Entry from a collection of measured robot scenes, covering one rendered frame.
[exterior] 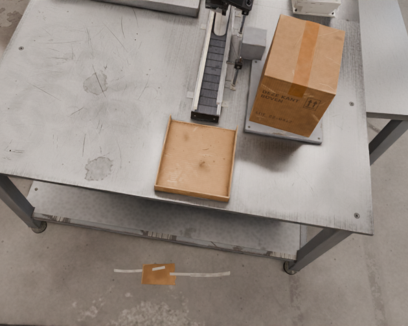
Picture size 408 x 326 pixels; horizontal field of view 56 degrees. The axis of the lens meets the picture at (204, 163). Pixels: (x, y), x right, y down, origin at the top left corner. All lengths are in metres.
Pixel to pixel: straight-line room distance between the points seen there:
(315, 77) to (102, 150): 0.78
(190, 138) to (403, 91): 0.95
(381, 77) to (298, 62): 0.60
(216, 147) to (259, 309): 1.01
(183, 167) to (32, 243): 1.13
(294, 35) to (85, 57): 0.84
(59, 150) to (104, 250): 0.84
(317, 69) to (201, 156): 0.50
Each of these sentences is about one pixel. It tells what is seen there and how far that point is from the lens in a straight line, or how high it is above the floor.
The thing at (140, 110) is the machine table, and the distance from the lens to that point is 1.53.
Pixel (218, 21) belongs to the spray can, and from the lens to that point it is 1.68.
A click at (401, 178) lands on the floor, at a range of 2.72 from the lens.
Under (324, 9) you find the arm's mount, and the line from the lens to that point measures 2.01.
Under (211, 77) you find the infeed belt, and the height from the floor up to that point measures 0.88.
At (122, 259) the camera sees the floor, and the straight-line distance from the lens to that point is 2.15.
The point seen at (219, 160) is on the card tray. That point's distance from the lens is 1.42.
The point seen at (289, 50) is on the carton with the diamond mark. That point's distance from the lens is 1.40.
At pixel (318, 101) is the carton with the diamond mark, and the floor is 1.06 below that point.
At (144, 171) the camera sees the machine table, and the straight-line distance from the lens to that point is 1.40.
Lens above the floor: 2.08
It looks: 62 degrees down
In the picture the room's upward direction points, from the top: 10 degrees clockwise
